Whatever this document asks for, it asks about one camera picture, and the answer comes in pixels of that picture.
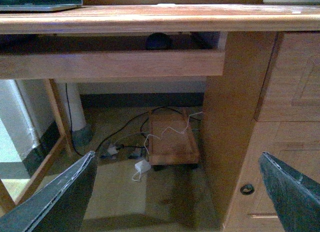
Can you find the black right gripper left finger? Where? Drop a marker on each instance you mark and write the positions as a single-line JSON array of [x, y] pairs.
[[60, 206]]

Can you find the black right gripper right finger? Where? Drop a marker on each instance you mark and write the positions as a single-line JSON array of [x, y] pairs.
[[295, 196]]

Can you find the black Logitech wireless mouse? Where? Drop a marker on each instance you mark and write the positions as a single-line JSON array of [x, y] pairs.
[[158, 41]]

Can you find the round dark cabinet knob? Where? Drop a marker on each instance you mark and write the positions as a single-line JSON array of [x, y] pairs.
[[247, 189]]

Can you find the white plug on floor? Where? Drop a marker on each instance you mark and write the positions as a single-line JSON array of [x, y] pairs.
[[112, 150]]

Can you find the white power adapter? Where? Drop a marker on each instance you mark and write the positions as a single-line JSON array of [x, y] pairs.
[[142, 166]]

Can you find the wooden desk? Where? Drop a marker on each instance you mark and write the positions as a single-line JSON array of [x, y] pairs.
[[271, 54]]

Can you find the white pipe with grey base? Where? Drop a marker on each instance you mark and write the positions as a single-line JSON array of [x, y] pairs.
[[81, 130]]

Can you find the wooden keyboard tray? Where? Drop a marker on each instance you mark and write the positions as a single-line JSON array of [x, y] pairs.
[[101, 57]]

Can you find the silver laptop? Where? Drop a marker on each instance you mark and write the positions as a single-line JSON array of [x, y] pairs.
[[38, 5]]

